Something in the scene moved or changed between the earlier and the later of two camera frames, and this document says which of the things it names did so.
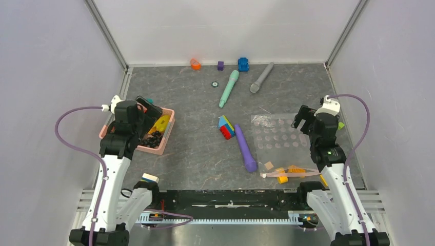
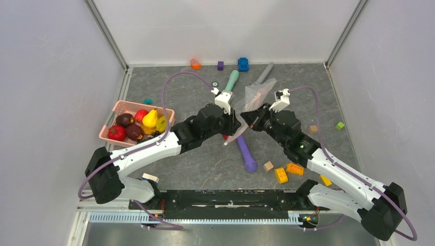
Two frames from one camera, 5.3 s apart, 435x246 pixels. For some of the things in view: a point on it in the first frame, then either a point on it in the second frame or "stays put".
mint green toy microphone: [234, 76] stays put
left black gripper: [151, 115] -> [232, 124]
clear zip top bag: [284, 151] -> [255, 96]
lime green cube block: [340, 125] stays put
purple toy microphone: [251, 164] stays put
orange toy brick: [293, 169] stays put
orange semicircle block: [195, 65] stays put
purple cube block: [220, 65] stays put
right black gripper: [303, 114] -> [252, 117]
